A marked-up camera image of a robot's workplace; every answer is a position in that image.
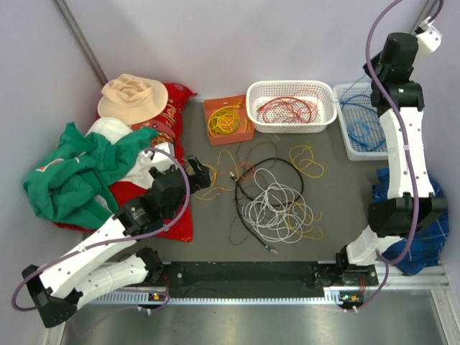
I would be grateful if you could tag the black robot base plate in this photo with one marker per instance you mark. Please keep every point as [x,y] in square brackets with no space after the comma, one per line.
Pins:
[259,279]

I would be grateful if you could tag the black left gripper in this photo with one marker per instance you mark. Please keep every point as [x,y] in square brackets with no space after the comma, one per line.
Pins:
[200,179]

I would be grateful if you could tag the orange cardboard box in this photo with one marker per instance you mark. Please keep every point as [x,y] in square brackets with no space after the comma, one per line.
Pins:
[227,121]

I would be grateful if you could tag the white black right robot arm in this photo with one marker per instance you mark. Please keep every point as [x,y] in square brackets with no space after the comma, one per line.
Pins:
[411,204]

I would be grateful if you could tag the white garment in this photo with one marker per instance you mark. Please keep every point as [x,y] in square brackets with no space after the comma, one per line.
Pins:
[114,130]

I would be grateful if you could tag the beige bucket hat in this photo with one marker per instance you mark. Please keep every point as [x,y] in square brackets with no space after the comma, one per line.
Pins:
[132,99]

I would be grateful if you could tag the blue plaid cloth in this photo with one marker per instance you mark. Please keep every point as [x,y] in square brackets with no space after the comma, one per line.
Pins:
[427,244]

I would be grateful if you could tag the green garment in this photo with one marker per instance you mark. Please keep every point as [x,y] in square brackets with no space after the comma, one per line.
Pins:
[71,184]

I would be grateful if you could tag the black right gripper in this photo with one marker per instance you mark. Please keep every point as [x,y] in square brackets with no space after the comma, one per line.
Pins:
[366,68]

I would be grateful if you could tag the red patterned cloth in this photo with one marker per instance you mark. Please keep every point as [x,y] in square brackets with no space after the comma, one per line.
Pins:
[169,126]

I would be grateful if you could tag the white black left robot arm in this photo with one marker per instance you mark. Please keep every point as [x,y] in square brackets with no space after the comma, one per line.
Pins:
[59,289]

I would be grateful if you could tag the white empty perforated basket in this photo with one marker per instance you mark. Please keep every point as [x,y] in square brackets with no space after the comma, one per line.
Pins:
[363,135]

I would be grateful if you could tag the white basket with red cable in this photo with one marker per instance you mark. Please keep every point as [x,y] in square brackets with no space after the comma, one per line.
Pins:
[290,106]

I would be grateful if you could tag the slotted cable duct rail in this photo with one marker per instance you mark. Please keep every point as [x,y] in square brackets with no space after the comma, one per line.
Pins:
[329,297]

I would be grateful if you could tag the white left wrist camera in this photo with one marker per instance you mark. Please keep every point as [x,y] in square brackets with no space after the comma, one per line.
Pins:
[160,152]

